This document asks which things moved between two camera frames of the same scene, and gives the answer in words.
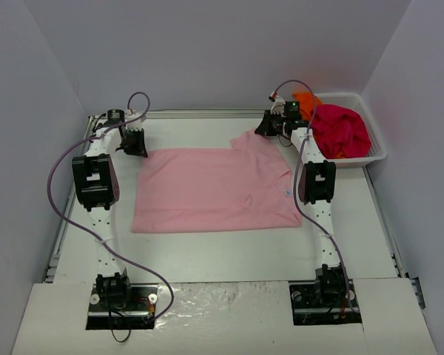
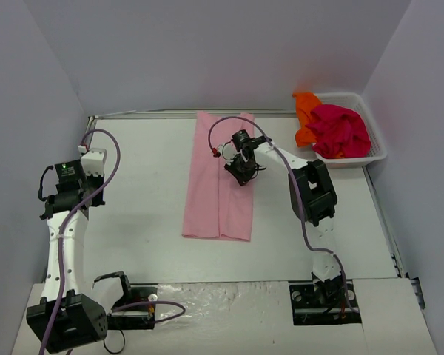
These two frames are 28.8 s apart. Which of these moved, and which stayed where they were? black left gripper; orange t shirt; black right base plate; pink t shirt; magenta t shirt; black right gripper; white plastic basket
Moved: pink t shirt; black left gripper; black right gripper
Stayed: black right base plate; orange t shirt; magenta t shirt; white plastic basket
